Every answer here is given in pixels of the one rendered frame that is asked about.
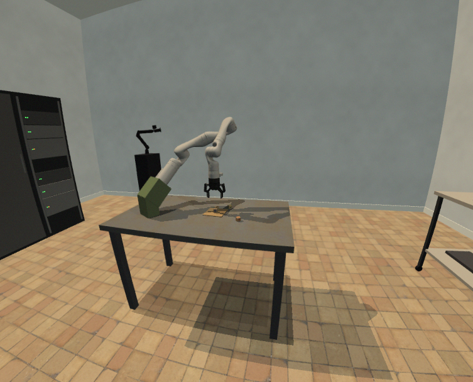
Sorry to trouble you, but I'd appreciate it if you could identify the tan flat mat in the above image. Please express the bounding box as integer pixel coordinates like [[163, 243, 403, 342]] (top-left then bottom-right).
[[203, 208, 228, 217]]

